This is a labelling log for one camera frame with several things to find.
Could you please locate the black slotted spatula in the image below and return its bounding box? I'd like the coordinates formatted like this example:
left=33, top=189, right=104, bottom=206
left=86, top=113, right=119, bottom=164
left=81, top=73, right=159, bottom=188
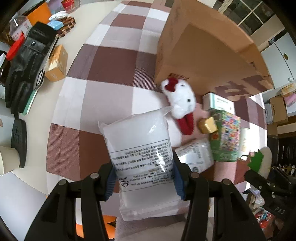
left=11, top=113, right=27, bottom=168

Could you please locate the small orange cardboard box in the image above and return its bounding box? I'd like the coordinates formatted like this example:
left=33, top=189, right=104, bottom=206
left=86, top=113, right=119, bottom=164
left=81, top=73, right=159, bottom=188
left=45, top=45, right=68, bottom=82

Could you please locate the small gold box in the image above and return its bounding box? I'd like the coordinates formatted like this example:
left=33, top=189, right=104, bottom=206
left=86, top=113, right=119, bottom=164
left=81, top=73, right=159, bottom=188
left=198, top=116, right=218, bottom=134

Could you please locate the black leather glove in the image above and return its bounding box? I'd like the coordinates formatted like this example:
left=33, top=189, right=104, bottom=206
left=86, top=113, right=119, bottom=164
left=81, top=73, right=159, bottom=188
left=4, top=22, right=57, bottom=114

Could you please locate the white paper cup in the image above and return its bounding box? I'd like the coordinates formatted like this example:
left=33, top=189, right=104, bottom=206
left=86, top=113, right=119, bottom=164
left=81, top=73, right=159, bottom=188
left=0, top=146, right=20, bottom=176

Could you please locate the orange white chair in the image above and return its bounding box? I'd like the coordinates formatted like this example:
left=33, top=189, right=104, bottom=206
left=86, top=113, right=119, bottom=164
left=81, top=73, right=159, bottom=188
left=76, top=215, right=116, bottom=240

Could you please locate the brown white checkered tablecloth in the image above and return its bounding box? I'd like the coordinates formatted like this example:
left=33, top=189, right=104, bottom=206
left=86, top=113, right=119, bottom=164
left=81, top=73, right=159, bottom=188
left=47, top=1, right=267, bottom=240

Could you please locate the white clear packaged box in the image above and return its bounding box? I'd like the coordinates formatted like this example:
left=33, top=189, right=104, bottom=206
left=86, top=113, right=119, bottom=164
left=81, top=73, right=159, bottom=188
left=175, top=138, right=214, bottom=173

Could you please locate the large cardboard box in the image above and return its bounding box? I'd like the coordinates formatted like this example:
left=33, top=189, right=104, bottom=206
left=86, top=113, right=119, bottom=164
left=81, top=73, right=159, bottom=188
left=154, top=1, right=273, bottom=101

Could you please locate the orange paper cup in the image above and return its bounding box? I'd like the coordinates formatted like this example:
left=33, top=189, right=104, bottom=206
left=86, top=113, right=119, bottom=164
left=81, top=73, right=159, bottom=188
left=25, top=1, right=52, bottom=25

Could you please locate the white red plush toy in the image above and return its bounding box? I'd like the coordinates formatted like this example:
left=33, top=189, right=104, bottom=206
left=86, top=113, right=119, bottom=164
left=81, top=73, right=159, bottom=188
left=161, top=77, right=196, bottom=136

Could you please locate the white plastic refill bag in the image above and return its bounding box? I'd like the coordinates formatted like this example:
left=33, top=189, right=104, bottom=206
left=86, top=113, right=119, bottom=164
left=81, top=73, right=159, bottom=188
left=98, top=106, right=189, bottom=221

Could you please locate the light blue tissue pack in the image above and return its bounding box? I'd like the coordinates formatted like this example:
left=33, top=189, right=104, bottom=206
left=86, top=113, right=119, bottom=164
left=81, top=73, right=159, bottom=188
left=47, top=20, right=64, bottom=31

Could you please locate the white green medicine box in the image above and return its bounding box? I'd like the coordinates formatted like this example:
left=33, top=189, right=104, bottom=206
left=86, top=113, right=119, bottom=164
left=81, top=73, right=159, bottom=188
left=202, top=92, right=235, bottom=114

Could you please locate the green colourful game box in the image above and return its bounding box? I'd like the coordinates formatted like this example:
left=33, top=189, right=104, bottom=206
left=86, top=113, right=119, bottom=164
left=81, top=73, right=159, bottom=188
left=210, top=110, right=241, bottom=162

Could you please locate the brown beaded trivet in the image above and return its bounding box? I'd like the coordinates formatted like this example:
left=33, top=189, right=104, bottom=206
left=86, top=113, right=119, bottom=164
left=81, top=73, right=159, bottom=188
left=57, top=16, right=76, bottom=38

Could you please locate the teal edged notebook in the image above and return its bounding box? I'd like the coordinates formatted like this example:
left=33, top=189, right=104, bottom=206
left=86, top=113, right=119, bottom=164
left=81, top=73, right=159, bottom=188
left=22, top=90, right=38, bottom=116

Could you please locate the white refrigerator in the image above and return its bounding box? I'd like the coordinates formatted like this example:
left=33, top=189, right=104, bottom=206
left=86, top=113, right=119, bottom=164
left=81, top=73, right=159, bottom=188
left=261, top=33, right=296, bottom=88

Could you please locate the small red cup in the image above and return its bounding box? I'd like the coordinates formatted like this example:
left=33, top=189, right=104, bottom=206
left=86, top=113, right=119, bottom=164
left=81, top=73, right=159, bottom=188
left=61, top=0, right=74, bottom=9

